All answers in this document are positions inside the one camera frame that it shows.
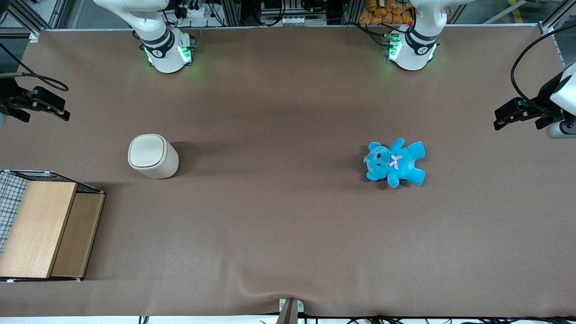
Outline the checkered white cloth liner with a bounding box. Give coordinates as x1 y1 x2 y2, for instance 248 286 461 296
0 172 28 252

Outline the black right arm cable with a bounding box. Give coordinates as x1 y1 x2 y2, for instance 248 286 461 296
0 43 69 92

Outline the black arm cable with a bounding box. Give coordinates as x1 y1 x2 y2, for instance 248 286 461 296
0 43 69 92
511 28 576 113

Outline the beige swing trash can lid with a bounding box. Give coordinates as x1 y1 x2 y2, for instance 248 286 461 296
128 134 168 170

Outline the grey electronics rack unit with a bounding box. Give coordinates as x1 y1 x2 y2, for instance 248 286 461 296
260 0 328 27

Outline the orange plush toys pile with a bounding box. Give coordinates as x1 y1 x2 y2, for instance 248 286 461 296
359 0 414 26

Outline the blue plush teddy bear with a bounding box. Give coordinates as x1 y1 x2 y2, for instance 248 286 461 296
364 138 426 189

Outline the metal table clamp bracket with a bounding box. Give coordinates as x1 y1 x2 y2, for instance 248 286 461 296
279 298 304 324

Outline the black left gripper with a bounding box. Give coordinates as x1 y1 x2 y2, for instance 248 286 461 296
493 72 563 131

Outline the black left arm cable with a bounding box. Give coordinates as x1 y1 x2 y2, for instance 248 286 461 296
511 28 576 113

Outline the beige cylindrical trash can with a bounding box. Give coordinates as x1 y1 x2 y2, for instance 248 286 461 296
128 134 180 180

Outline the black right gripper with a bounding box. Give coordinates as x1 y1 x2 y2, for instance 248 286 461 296
0 76 71 123

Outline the brown table cloth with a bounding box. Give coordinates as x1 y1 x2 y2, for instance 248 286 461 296
0 25 576 318

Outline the aluminium frame profile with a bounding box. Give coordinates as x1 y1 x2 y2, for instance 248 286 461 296
0 0 68 42
538 0 576 36

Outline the dark wooden board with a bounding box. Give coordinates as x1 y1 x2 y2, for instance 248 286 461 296
51 193 105 279

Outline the white power strip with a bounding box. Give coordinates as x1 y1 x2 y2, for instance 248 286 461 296
179 4 208 18

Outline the wooden shelf with wire basket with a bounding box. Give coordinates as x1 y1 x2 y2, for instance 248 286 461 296
0 170 106 283

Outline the light wooden board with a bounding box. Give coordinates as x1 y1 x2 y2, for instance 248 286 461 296
0 181 78 279

